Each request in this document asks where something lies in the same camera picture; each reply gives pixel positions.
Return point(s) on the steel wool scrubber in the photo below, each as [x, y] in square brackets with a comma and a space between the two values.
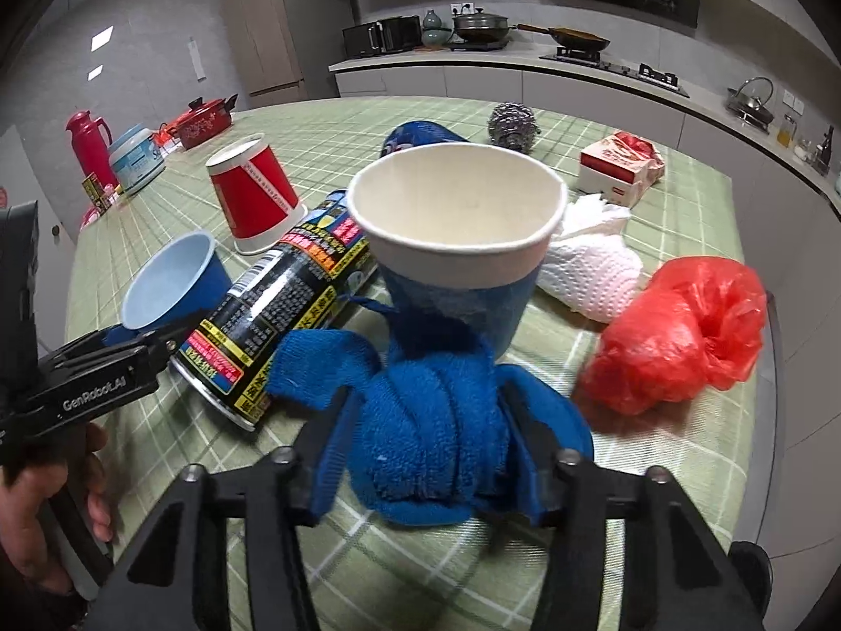
[512, 123]

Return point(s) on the red paper cup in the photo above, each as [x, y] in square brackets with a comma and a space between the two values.
[256, 190]

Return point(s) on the frying pan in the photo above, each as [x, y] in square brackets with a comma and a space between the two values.
[578, 38]

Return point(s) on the white wall panel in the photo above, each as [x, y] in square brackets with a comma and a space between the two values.
[196, 59]

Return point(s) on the orange liquid bottle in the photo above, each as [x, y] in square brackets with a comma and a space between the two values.
[786, 133]

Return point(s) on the yellow and black small box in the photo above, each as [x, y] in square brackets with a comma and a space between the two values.
[97, 192]

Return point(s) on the red black box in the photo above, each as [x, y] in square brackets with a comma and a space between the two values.
[203, 121]

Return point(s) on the person's left hand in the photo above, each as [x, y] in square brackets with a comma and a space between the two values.
[26, 519]

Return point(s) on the black spray can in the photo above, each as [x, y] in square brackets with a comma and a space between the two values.
[276, 302]

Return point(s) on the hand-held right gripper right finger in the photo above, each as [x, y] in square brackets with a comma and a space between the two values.
[533, 473]

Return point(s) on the white and blue paper cup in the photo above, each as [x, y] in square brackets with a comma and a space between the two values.
[460, 210]

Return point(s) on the blue drink can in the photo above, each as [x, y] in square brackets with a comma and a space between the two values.
[420, 135]

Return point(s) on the dark glass bottle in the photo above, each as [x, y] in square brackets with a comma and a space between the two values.
[824, 154]

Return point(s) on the red thermos jug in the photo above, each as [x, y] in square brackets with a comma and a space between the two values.
[89, 144]

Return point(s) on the beige refrigerator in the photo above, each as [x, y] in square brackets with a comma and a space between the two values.
[269, 33]

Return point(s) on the white and blue electric pot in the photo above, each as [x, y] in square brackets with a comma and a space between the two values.
[135, 164]

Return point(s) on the black toaster oven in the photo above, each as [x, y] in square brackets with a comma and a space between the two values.
[381, 38]

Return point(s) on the green plaid tablecloth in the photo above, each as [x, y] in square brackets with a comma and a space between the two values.
[394, 578]

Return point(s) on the black stool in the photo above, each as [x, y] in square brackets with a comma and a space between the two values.
[749, 578]

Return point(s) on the wall outlet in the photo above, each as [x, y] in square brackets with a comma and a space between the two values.
[793, 104]
[461, 7]

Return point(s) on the blue plastic cup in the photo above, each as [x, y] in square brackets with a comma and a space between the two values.
[164, 276]

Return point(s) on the gas stove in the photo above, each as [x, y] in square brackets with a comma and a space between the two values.
[617, 69]

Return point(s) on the metal kettle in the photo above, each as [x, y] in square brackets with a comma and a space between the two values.
[749, 102]

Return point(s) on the red plastic bag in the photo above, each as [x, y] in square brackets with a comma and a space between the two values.
[670, 335]

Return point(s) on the blue towel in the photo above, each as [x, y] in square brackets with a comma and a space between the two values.
[433, 420]

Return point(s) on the lidded wok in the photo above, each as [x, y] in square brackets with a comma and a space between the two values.
[479, 26]

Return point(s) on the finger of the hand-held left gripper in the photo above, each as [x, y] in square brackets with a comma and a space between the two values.
[118, 348]

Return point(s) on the red and white carton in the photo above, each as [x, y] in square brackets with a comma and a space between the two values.
[611, 171]

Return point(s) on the white paper towel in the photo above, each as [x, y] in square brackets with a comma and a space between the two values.
[591, 269]

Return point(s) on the teal ceramic vase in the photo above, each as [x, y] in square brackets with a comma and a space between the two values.
[435, 33]

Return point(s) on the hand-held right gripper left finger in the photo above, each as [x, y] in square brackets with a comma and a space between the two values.
[328, 466]

